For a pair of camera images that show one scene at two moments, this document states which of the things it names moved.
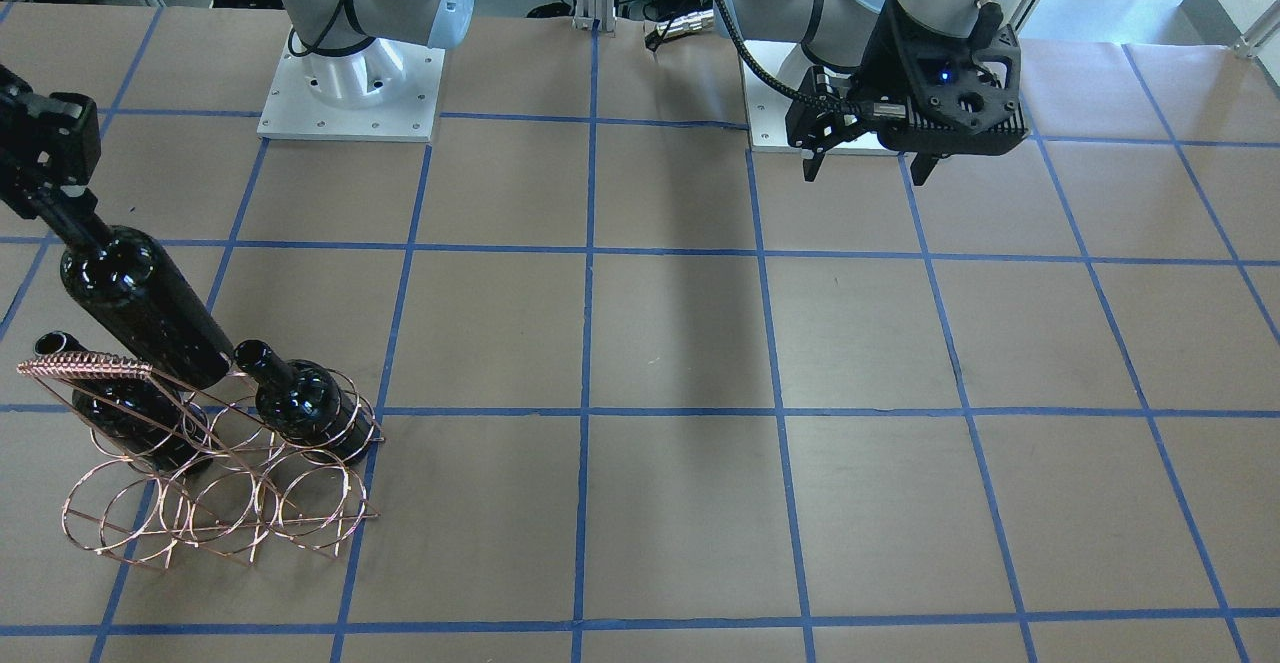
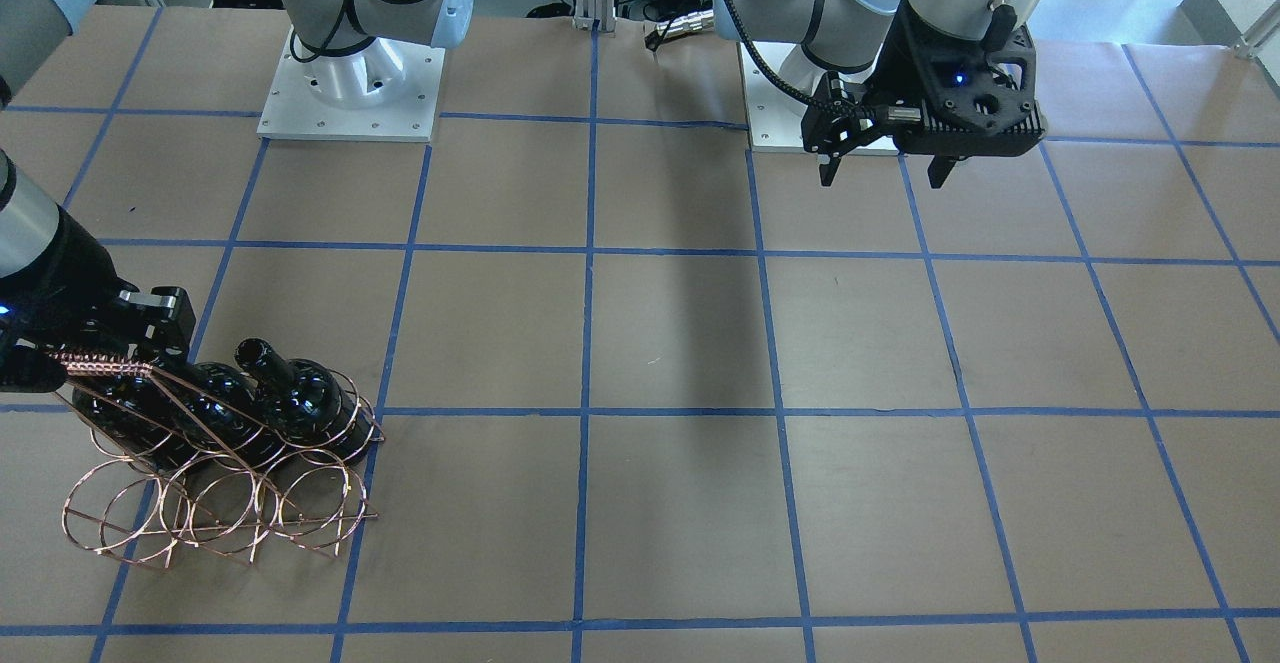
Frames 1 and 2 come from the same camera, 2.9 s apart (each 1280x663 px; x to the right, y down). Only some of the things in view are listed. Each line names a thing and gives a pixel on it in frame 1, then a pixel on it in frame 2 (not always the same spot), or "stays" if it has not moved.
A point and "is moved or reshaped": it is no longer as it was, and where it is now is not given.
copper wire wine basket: (195, 466) stays
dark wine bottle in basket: (306, 403) stays
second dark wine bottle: (144, 417) stays
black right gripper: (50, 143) -> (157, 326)
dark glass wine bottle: (125, 279) is moved or reshaped
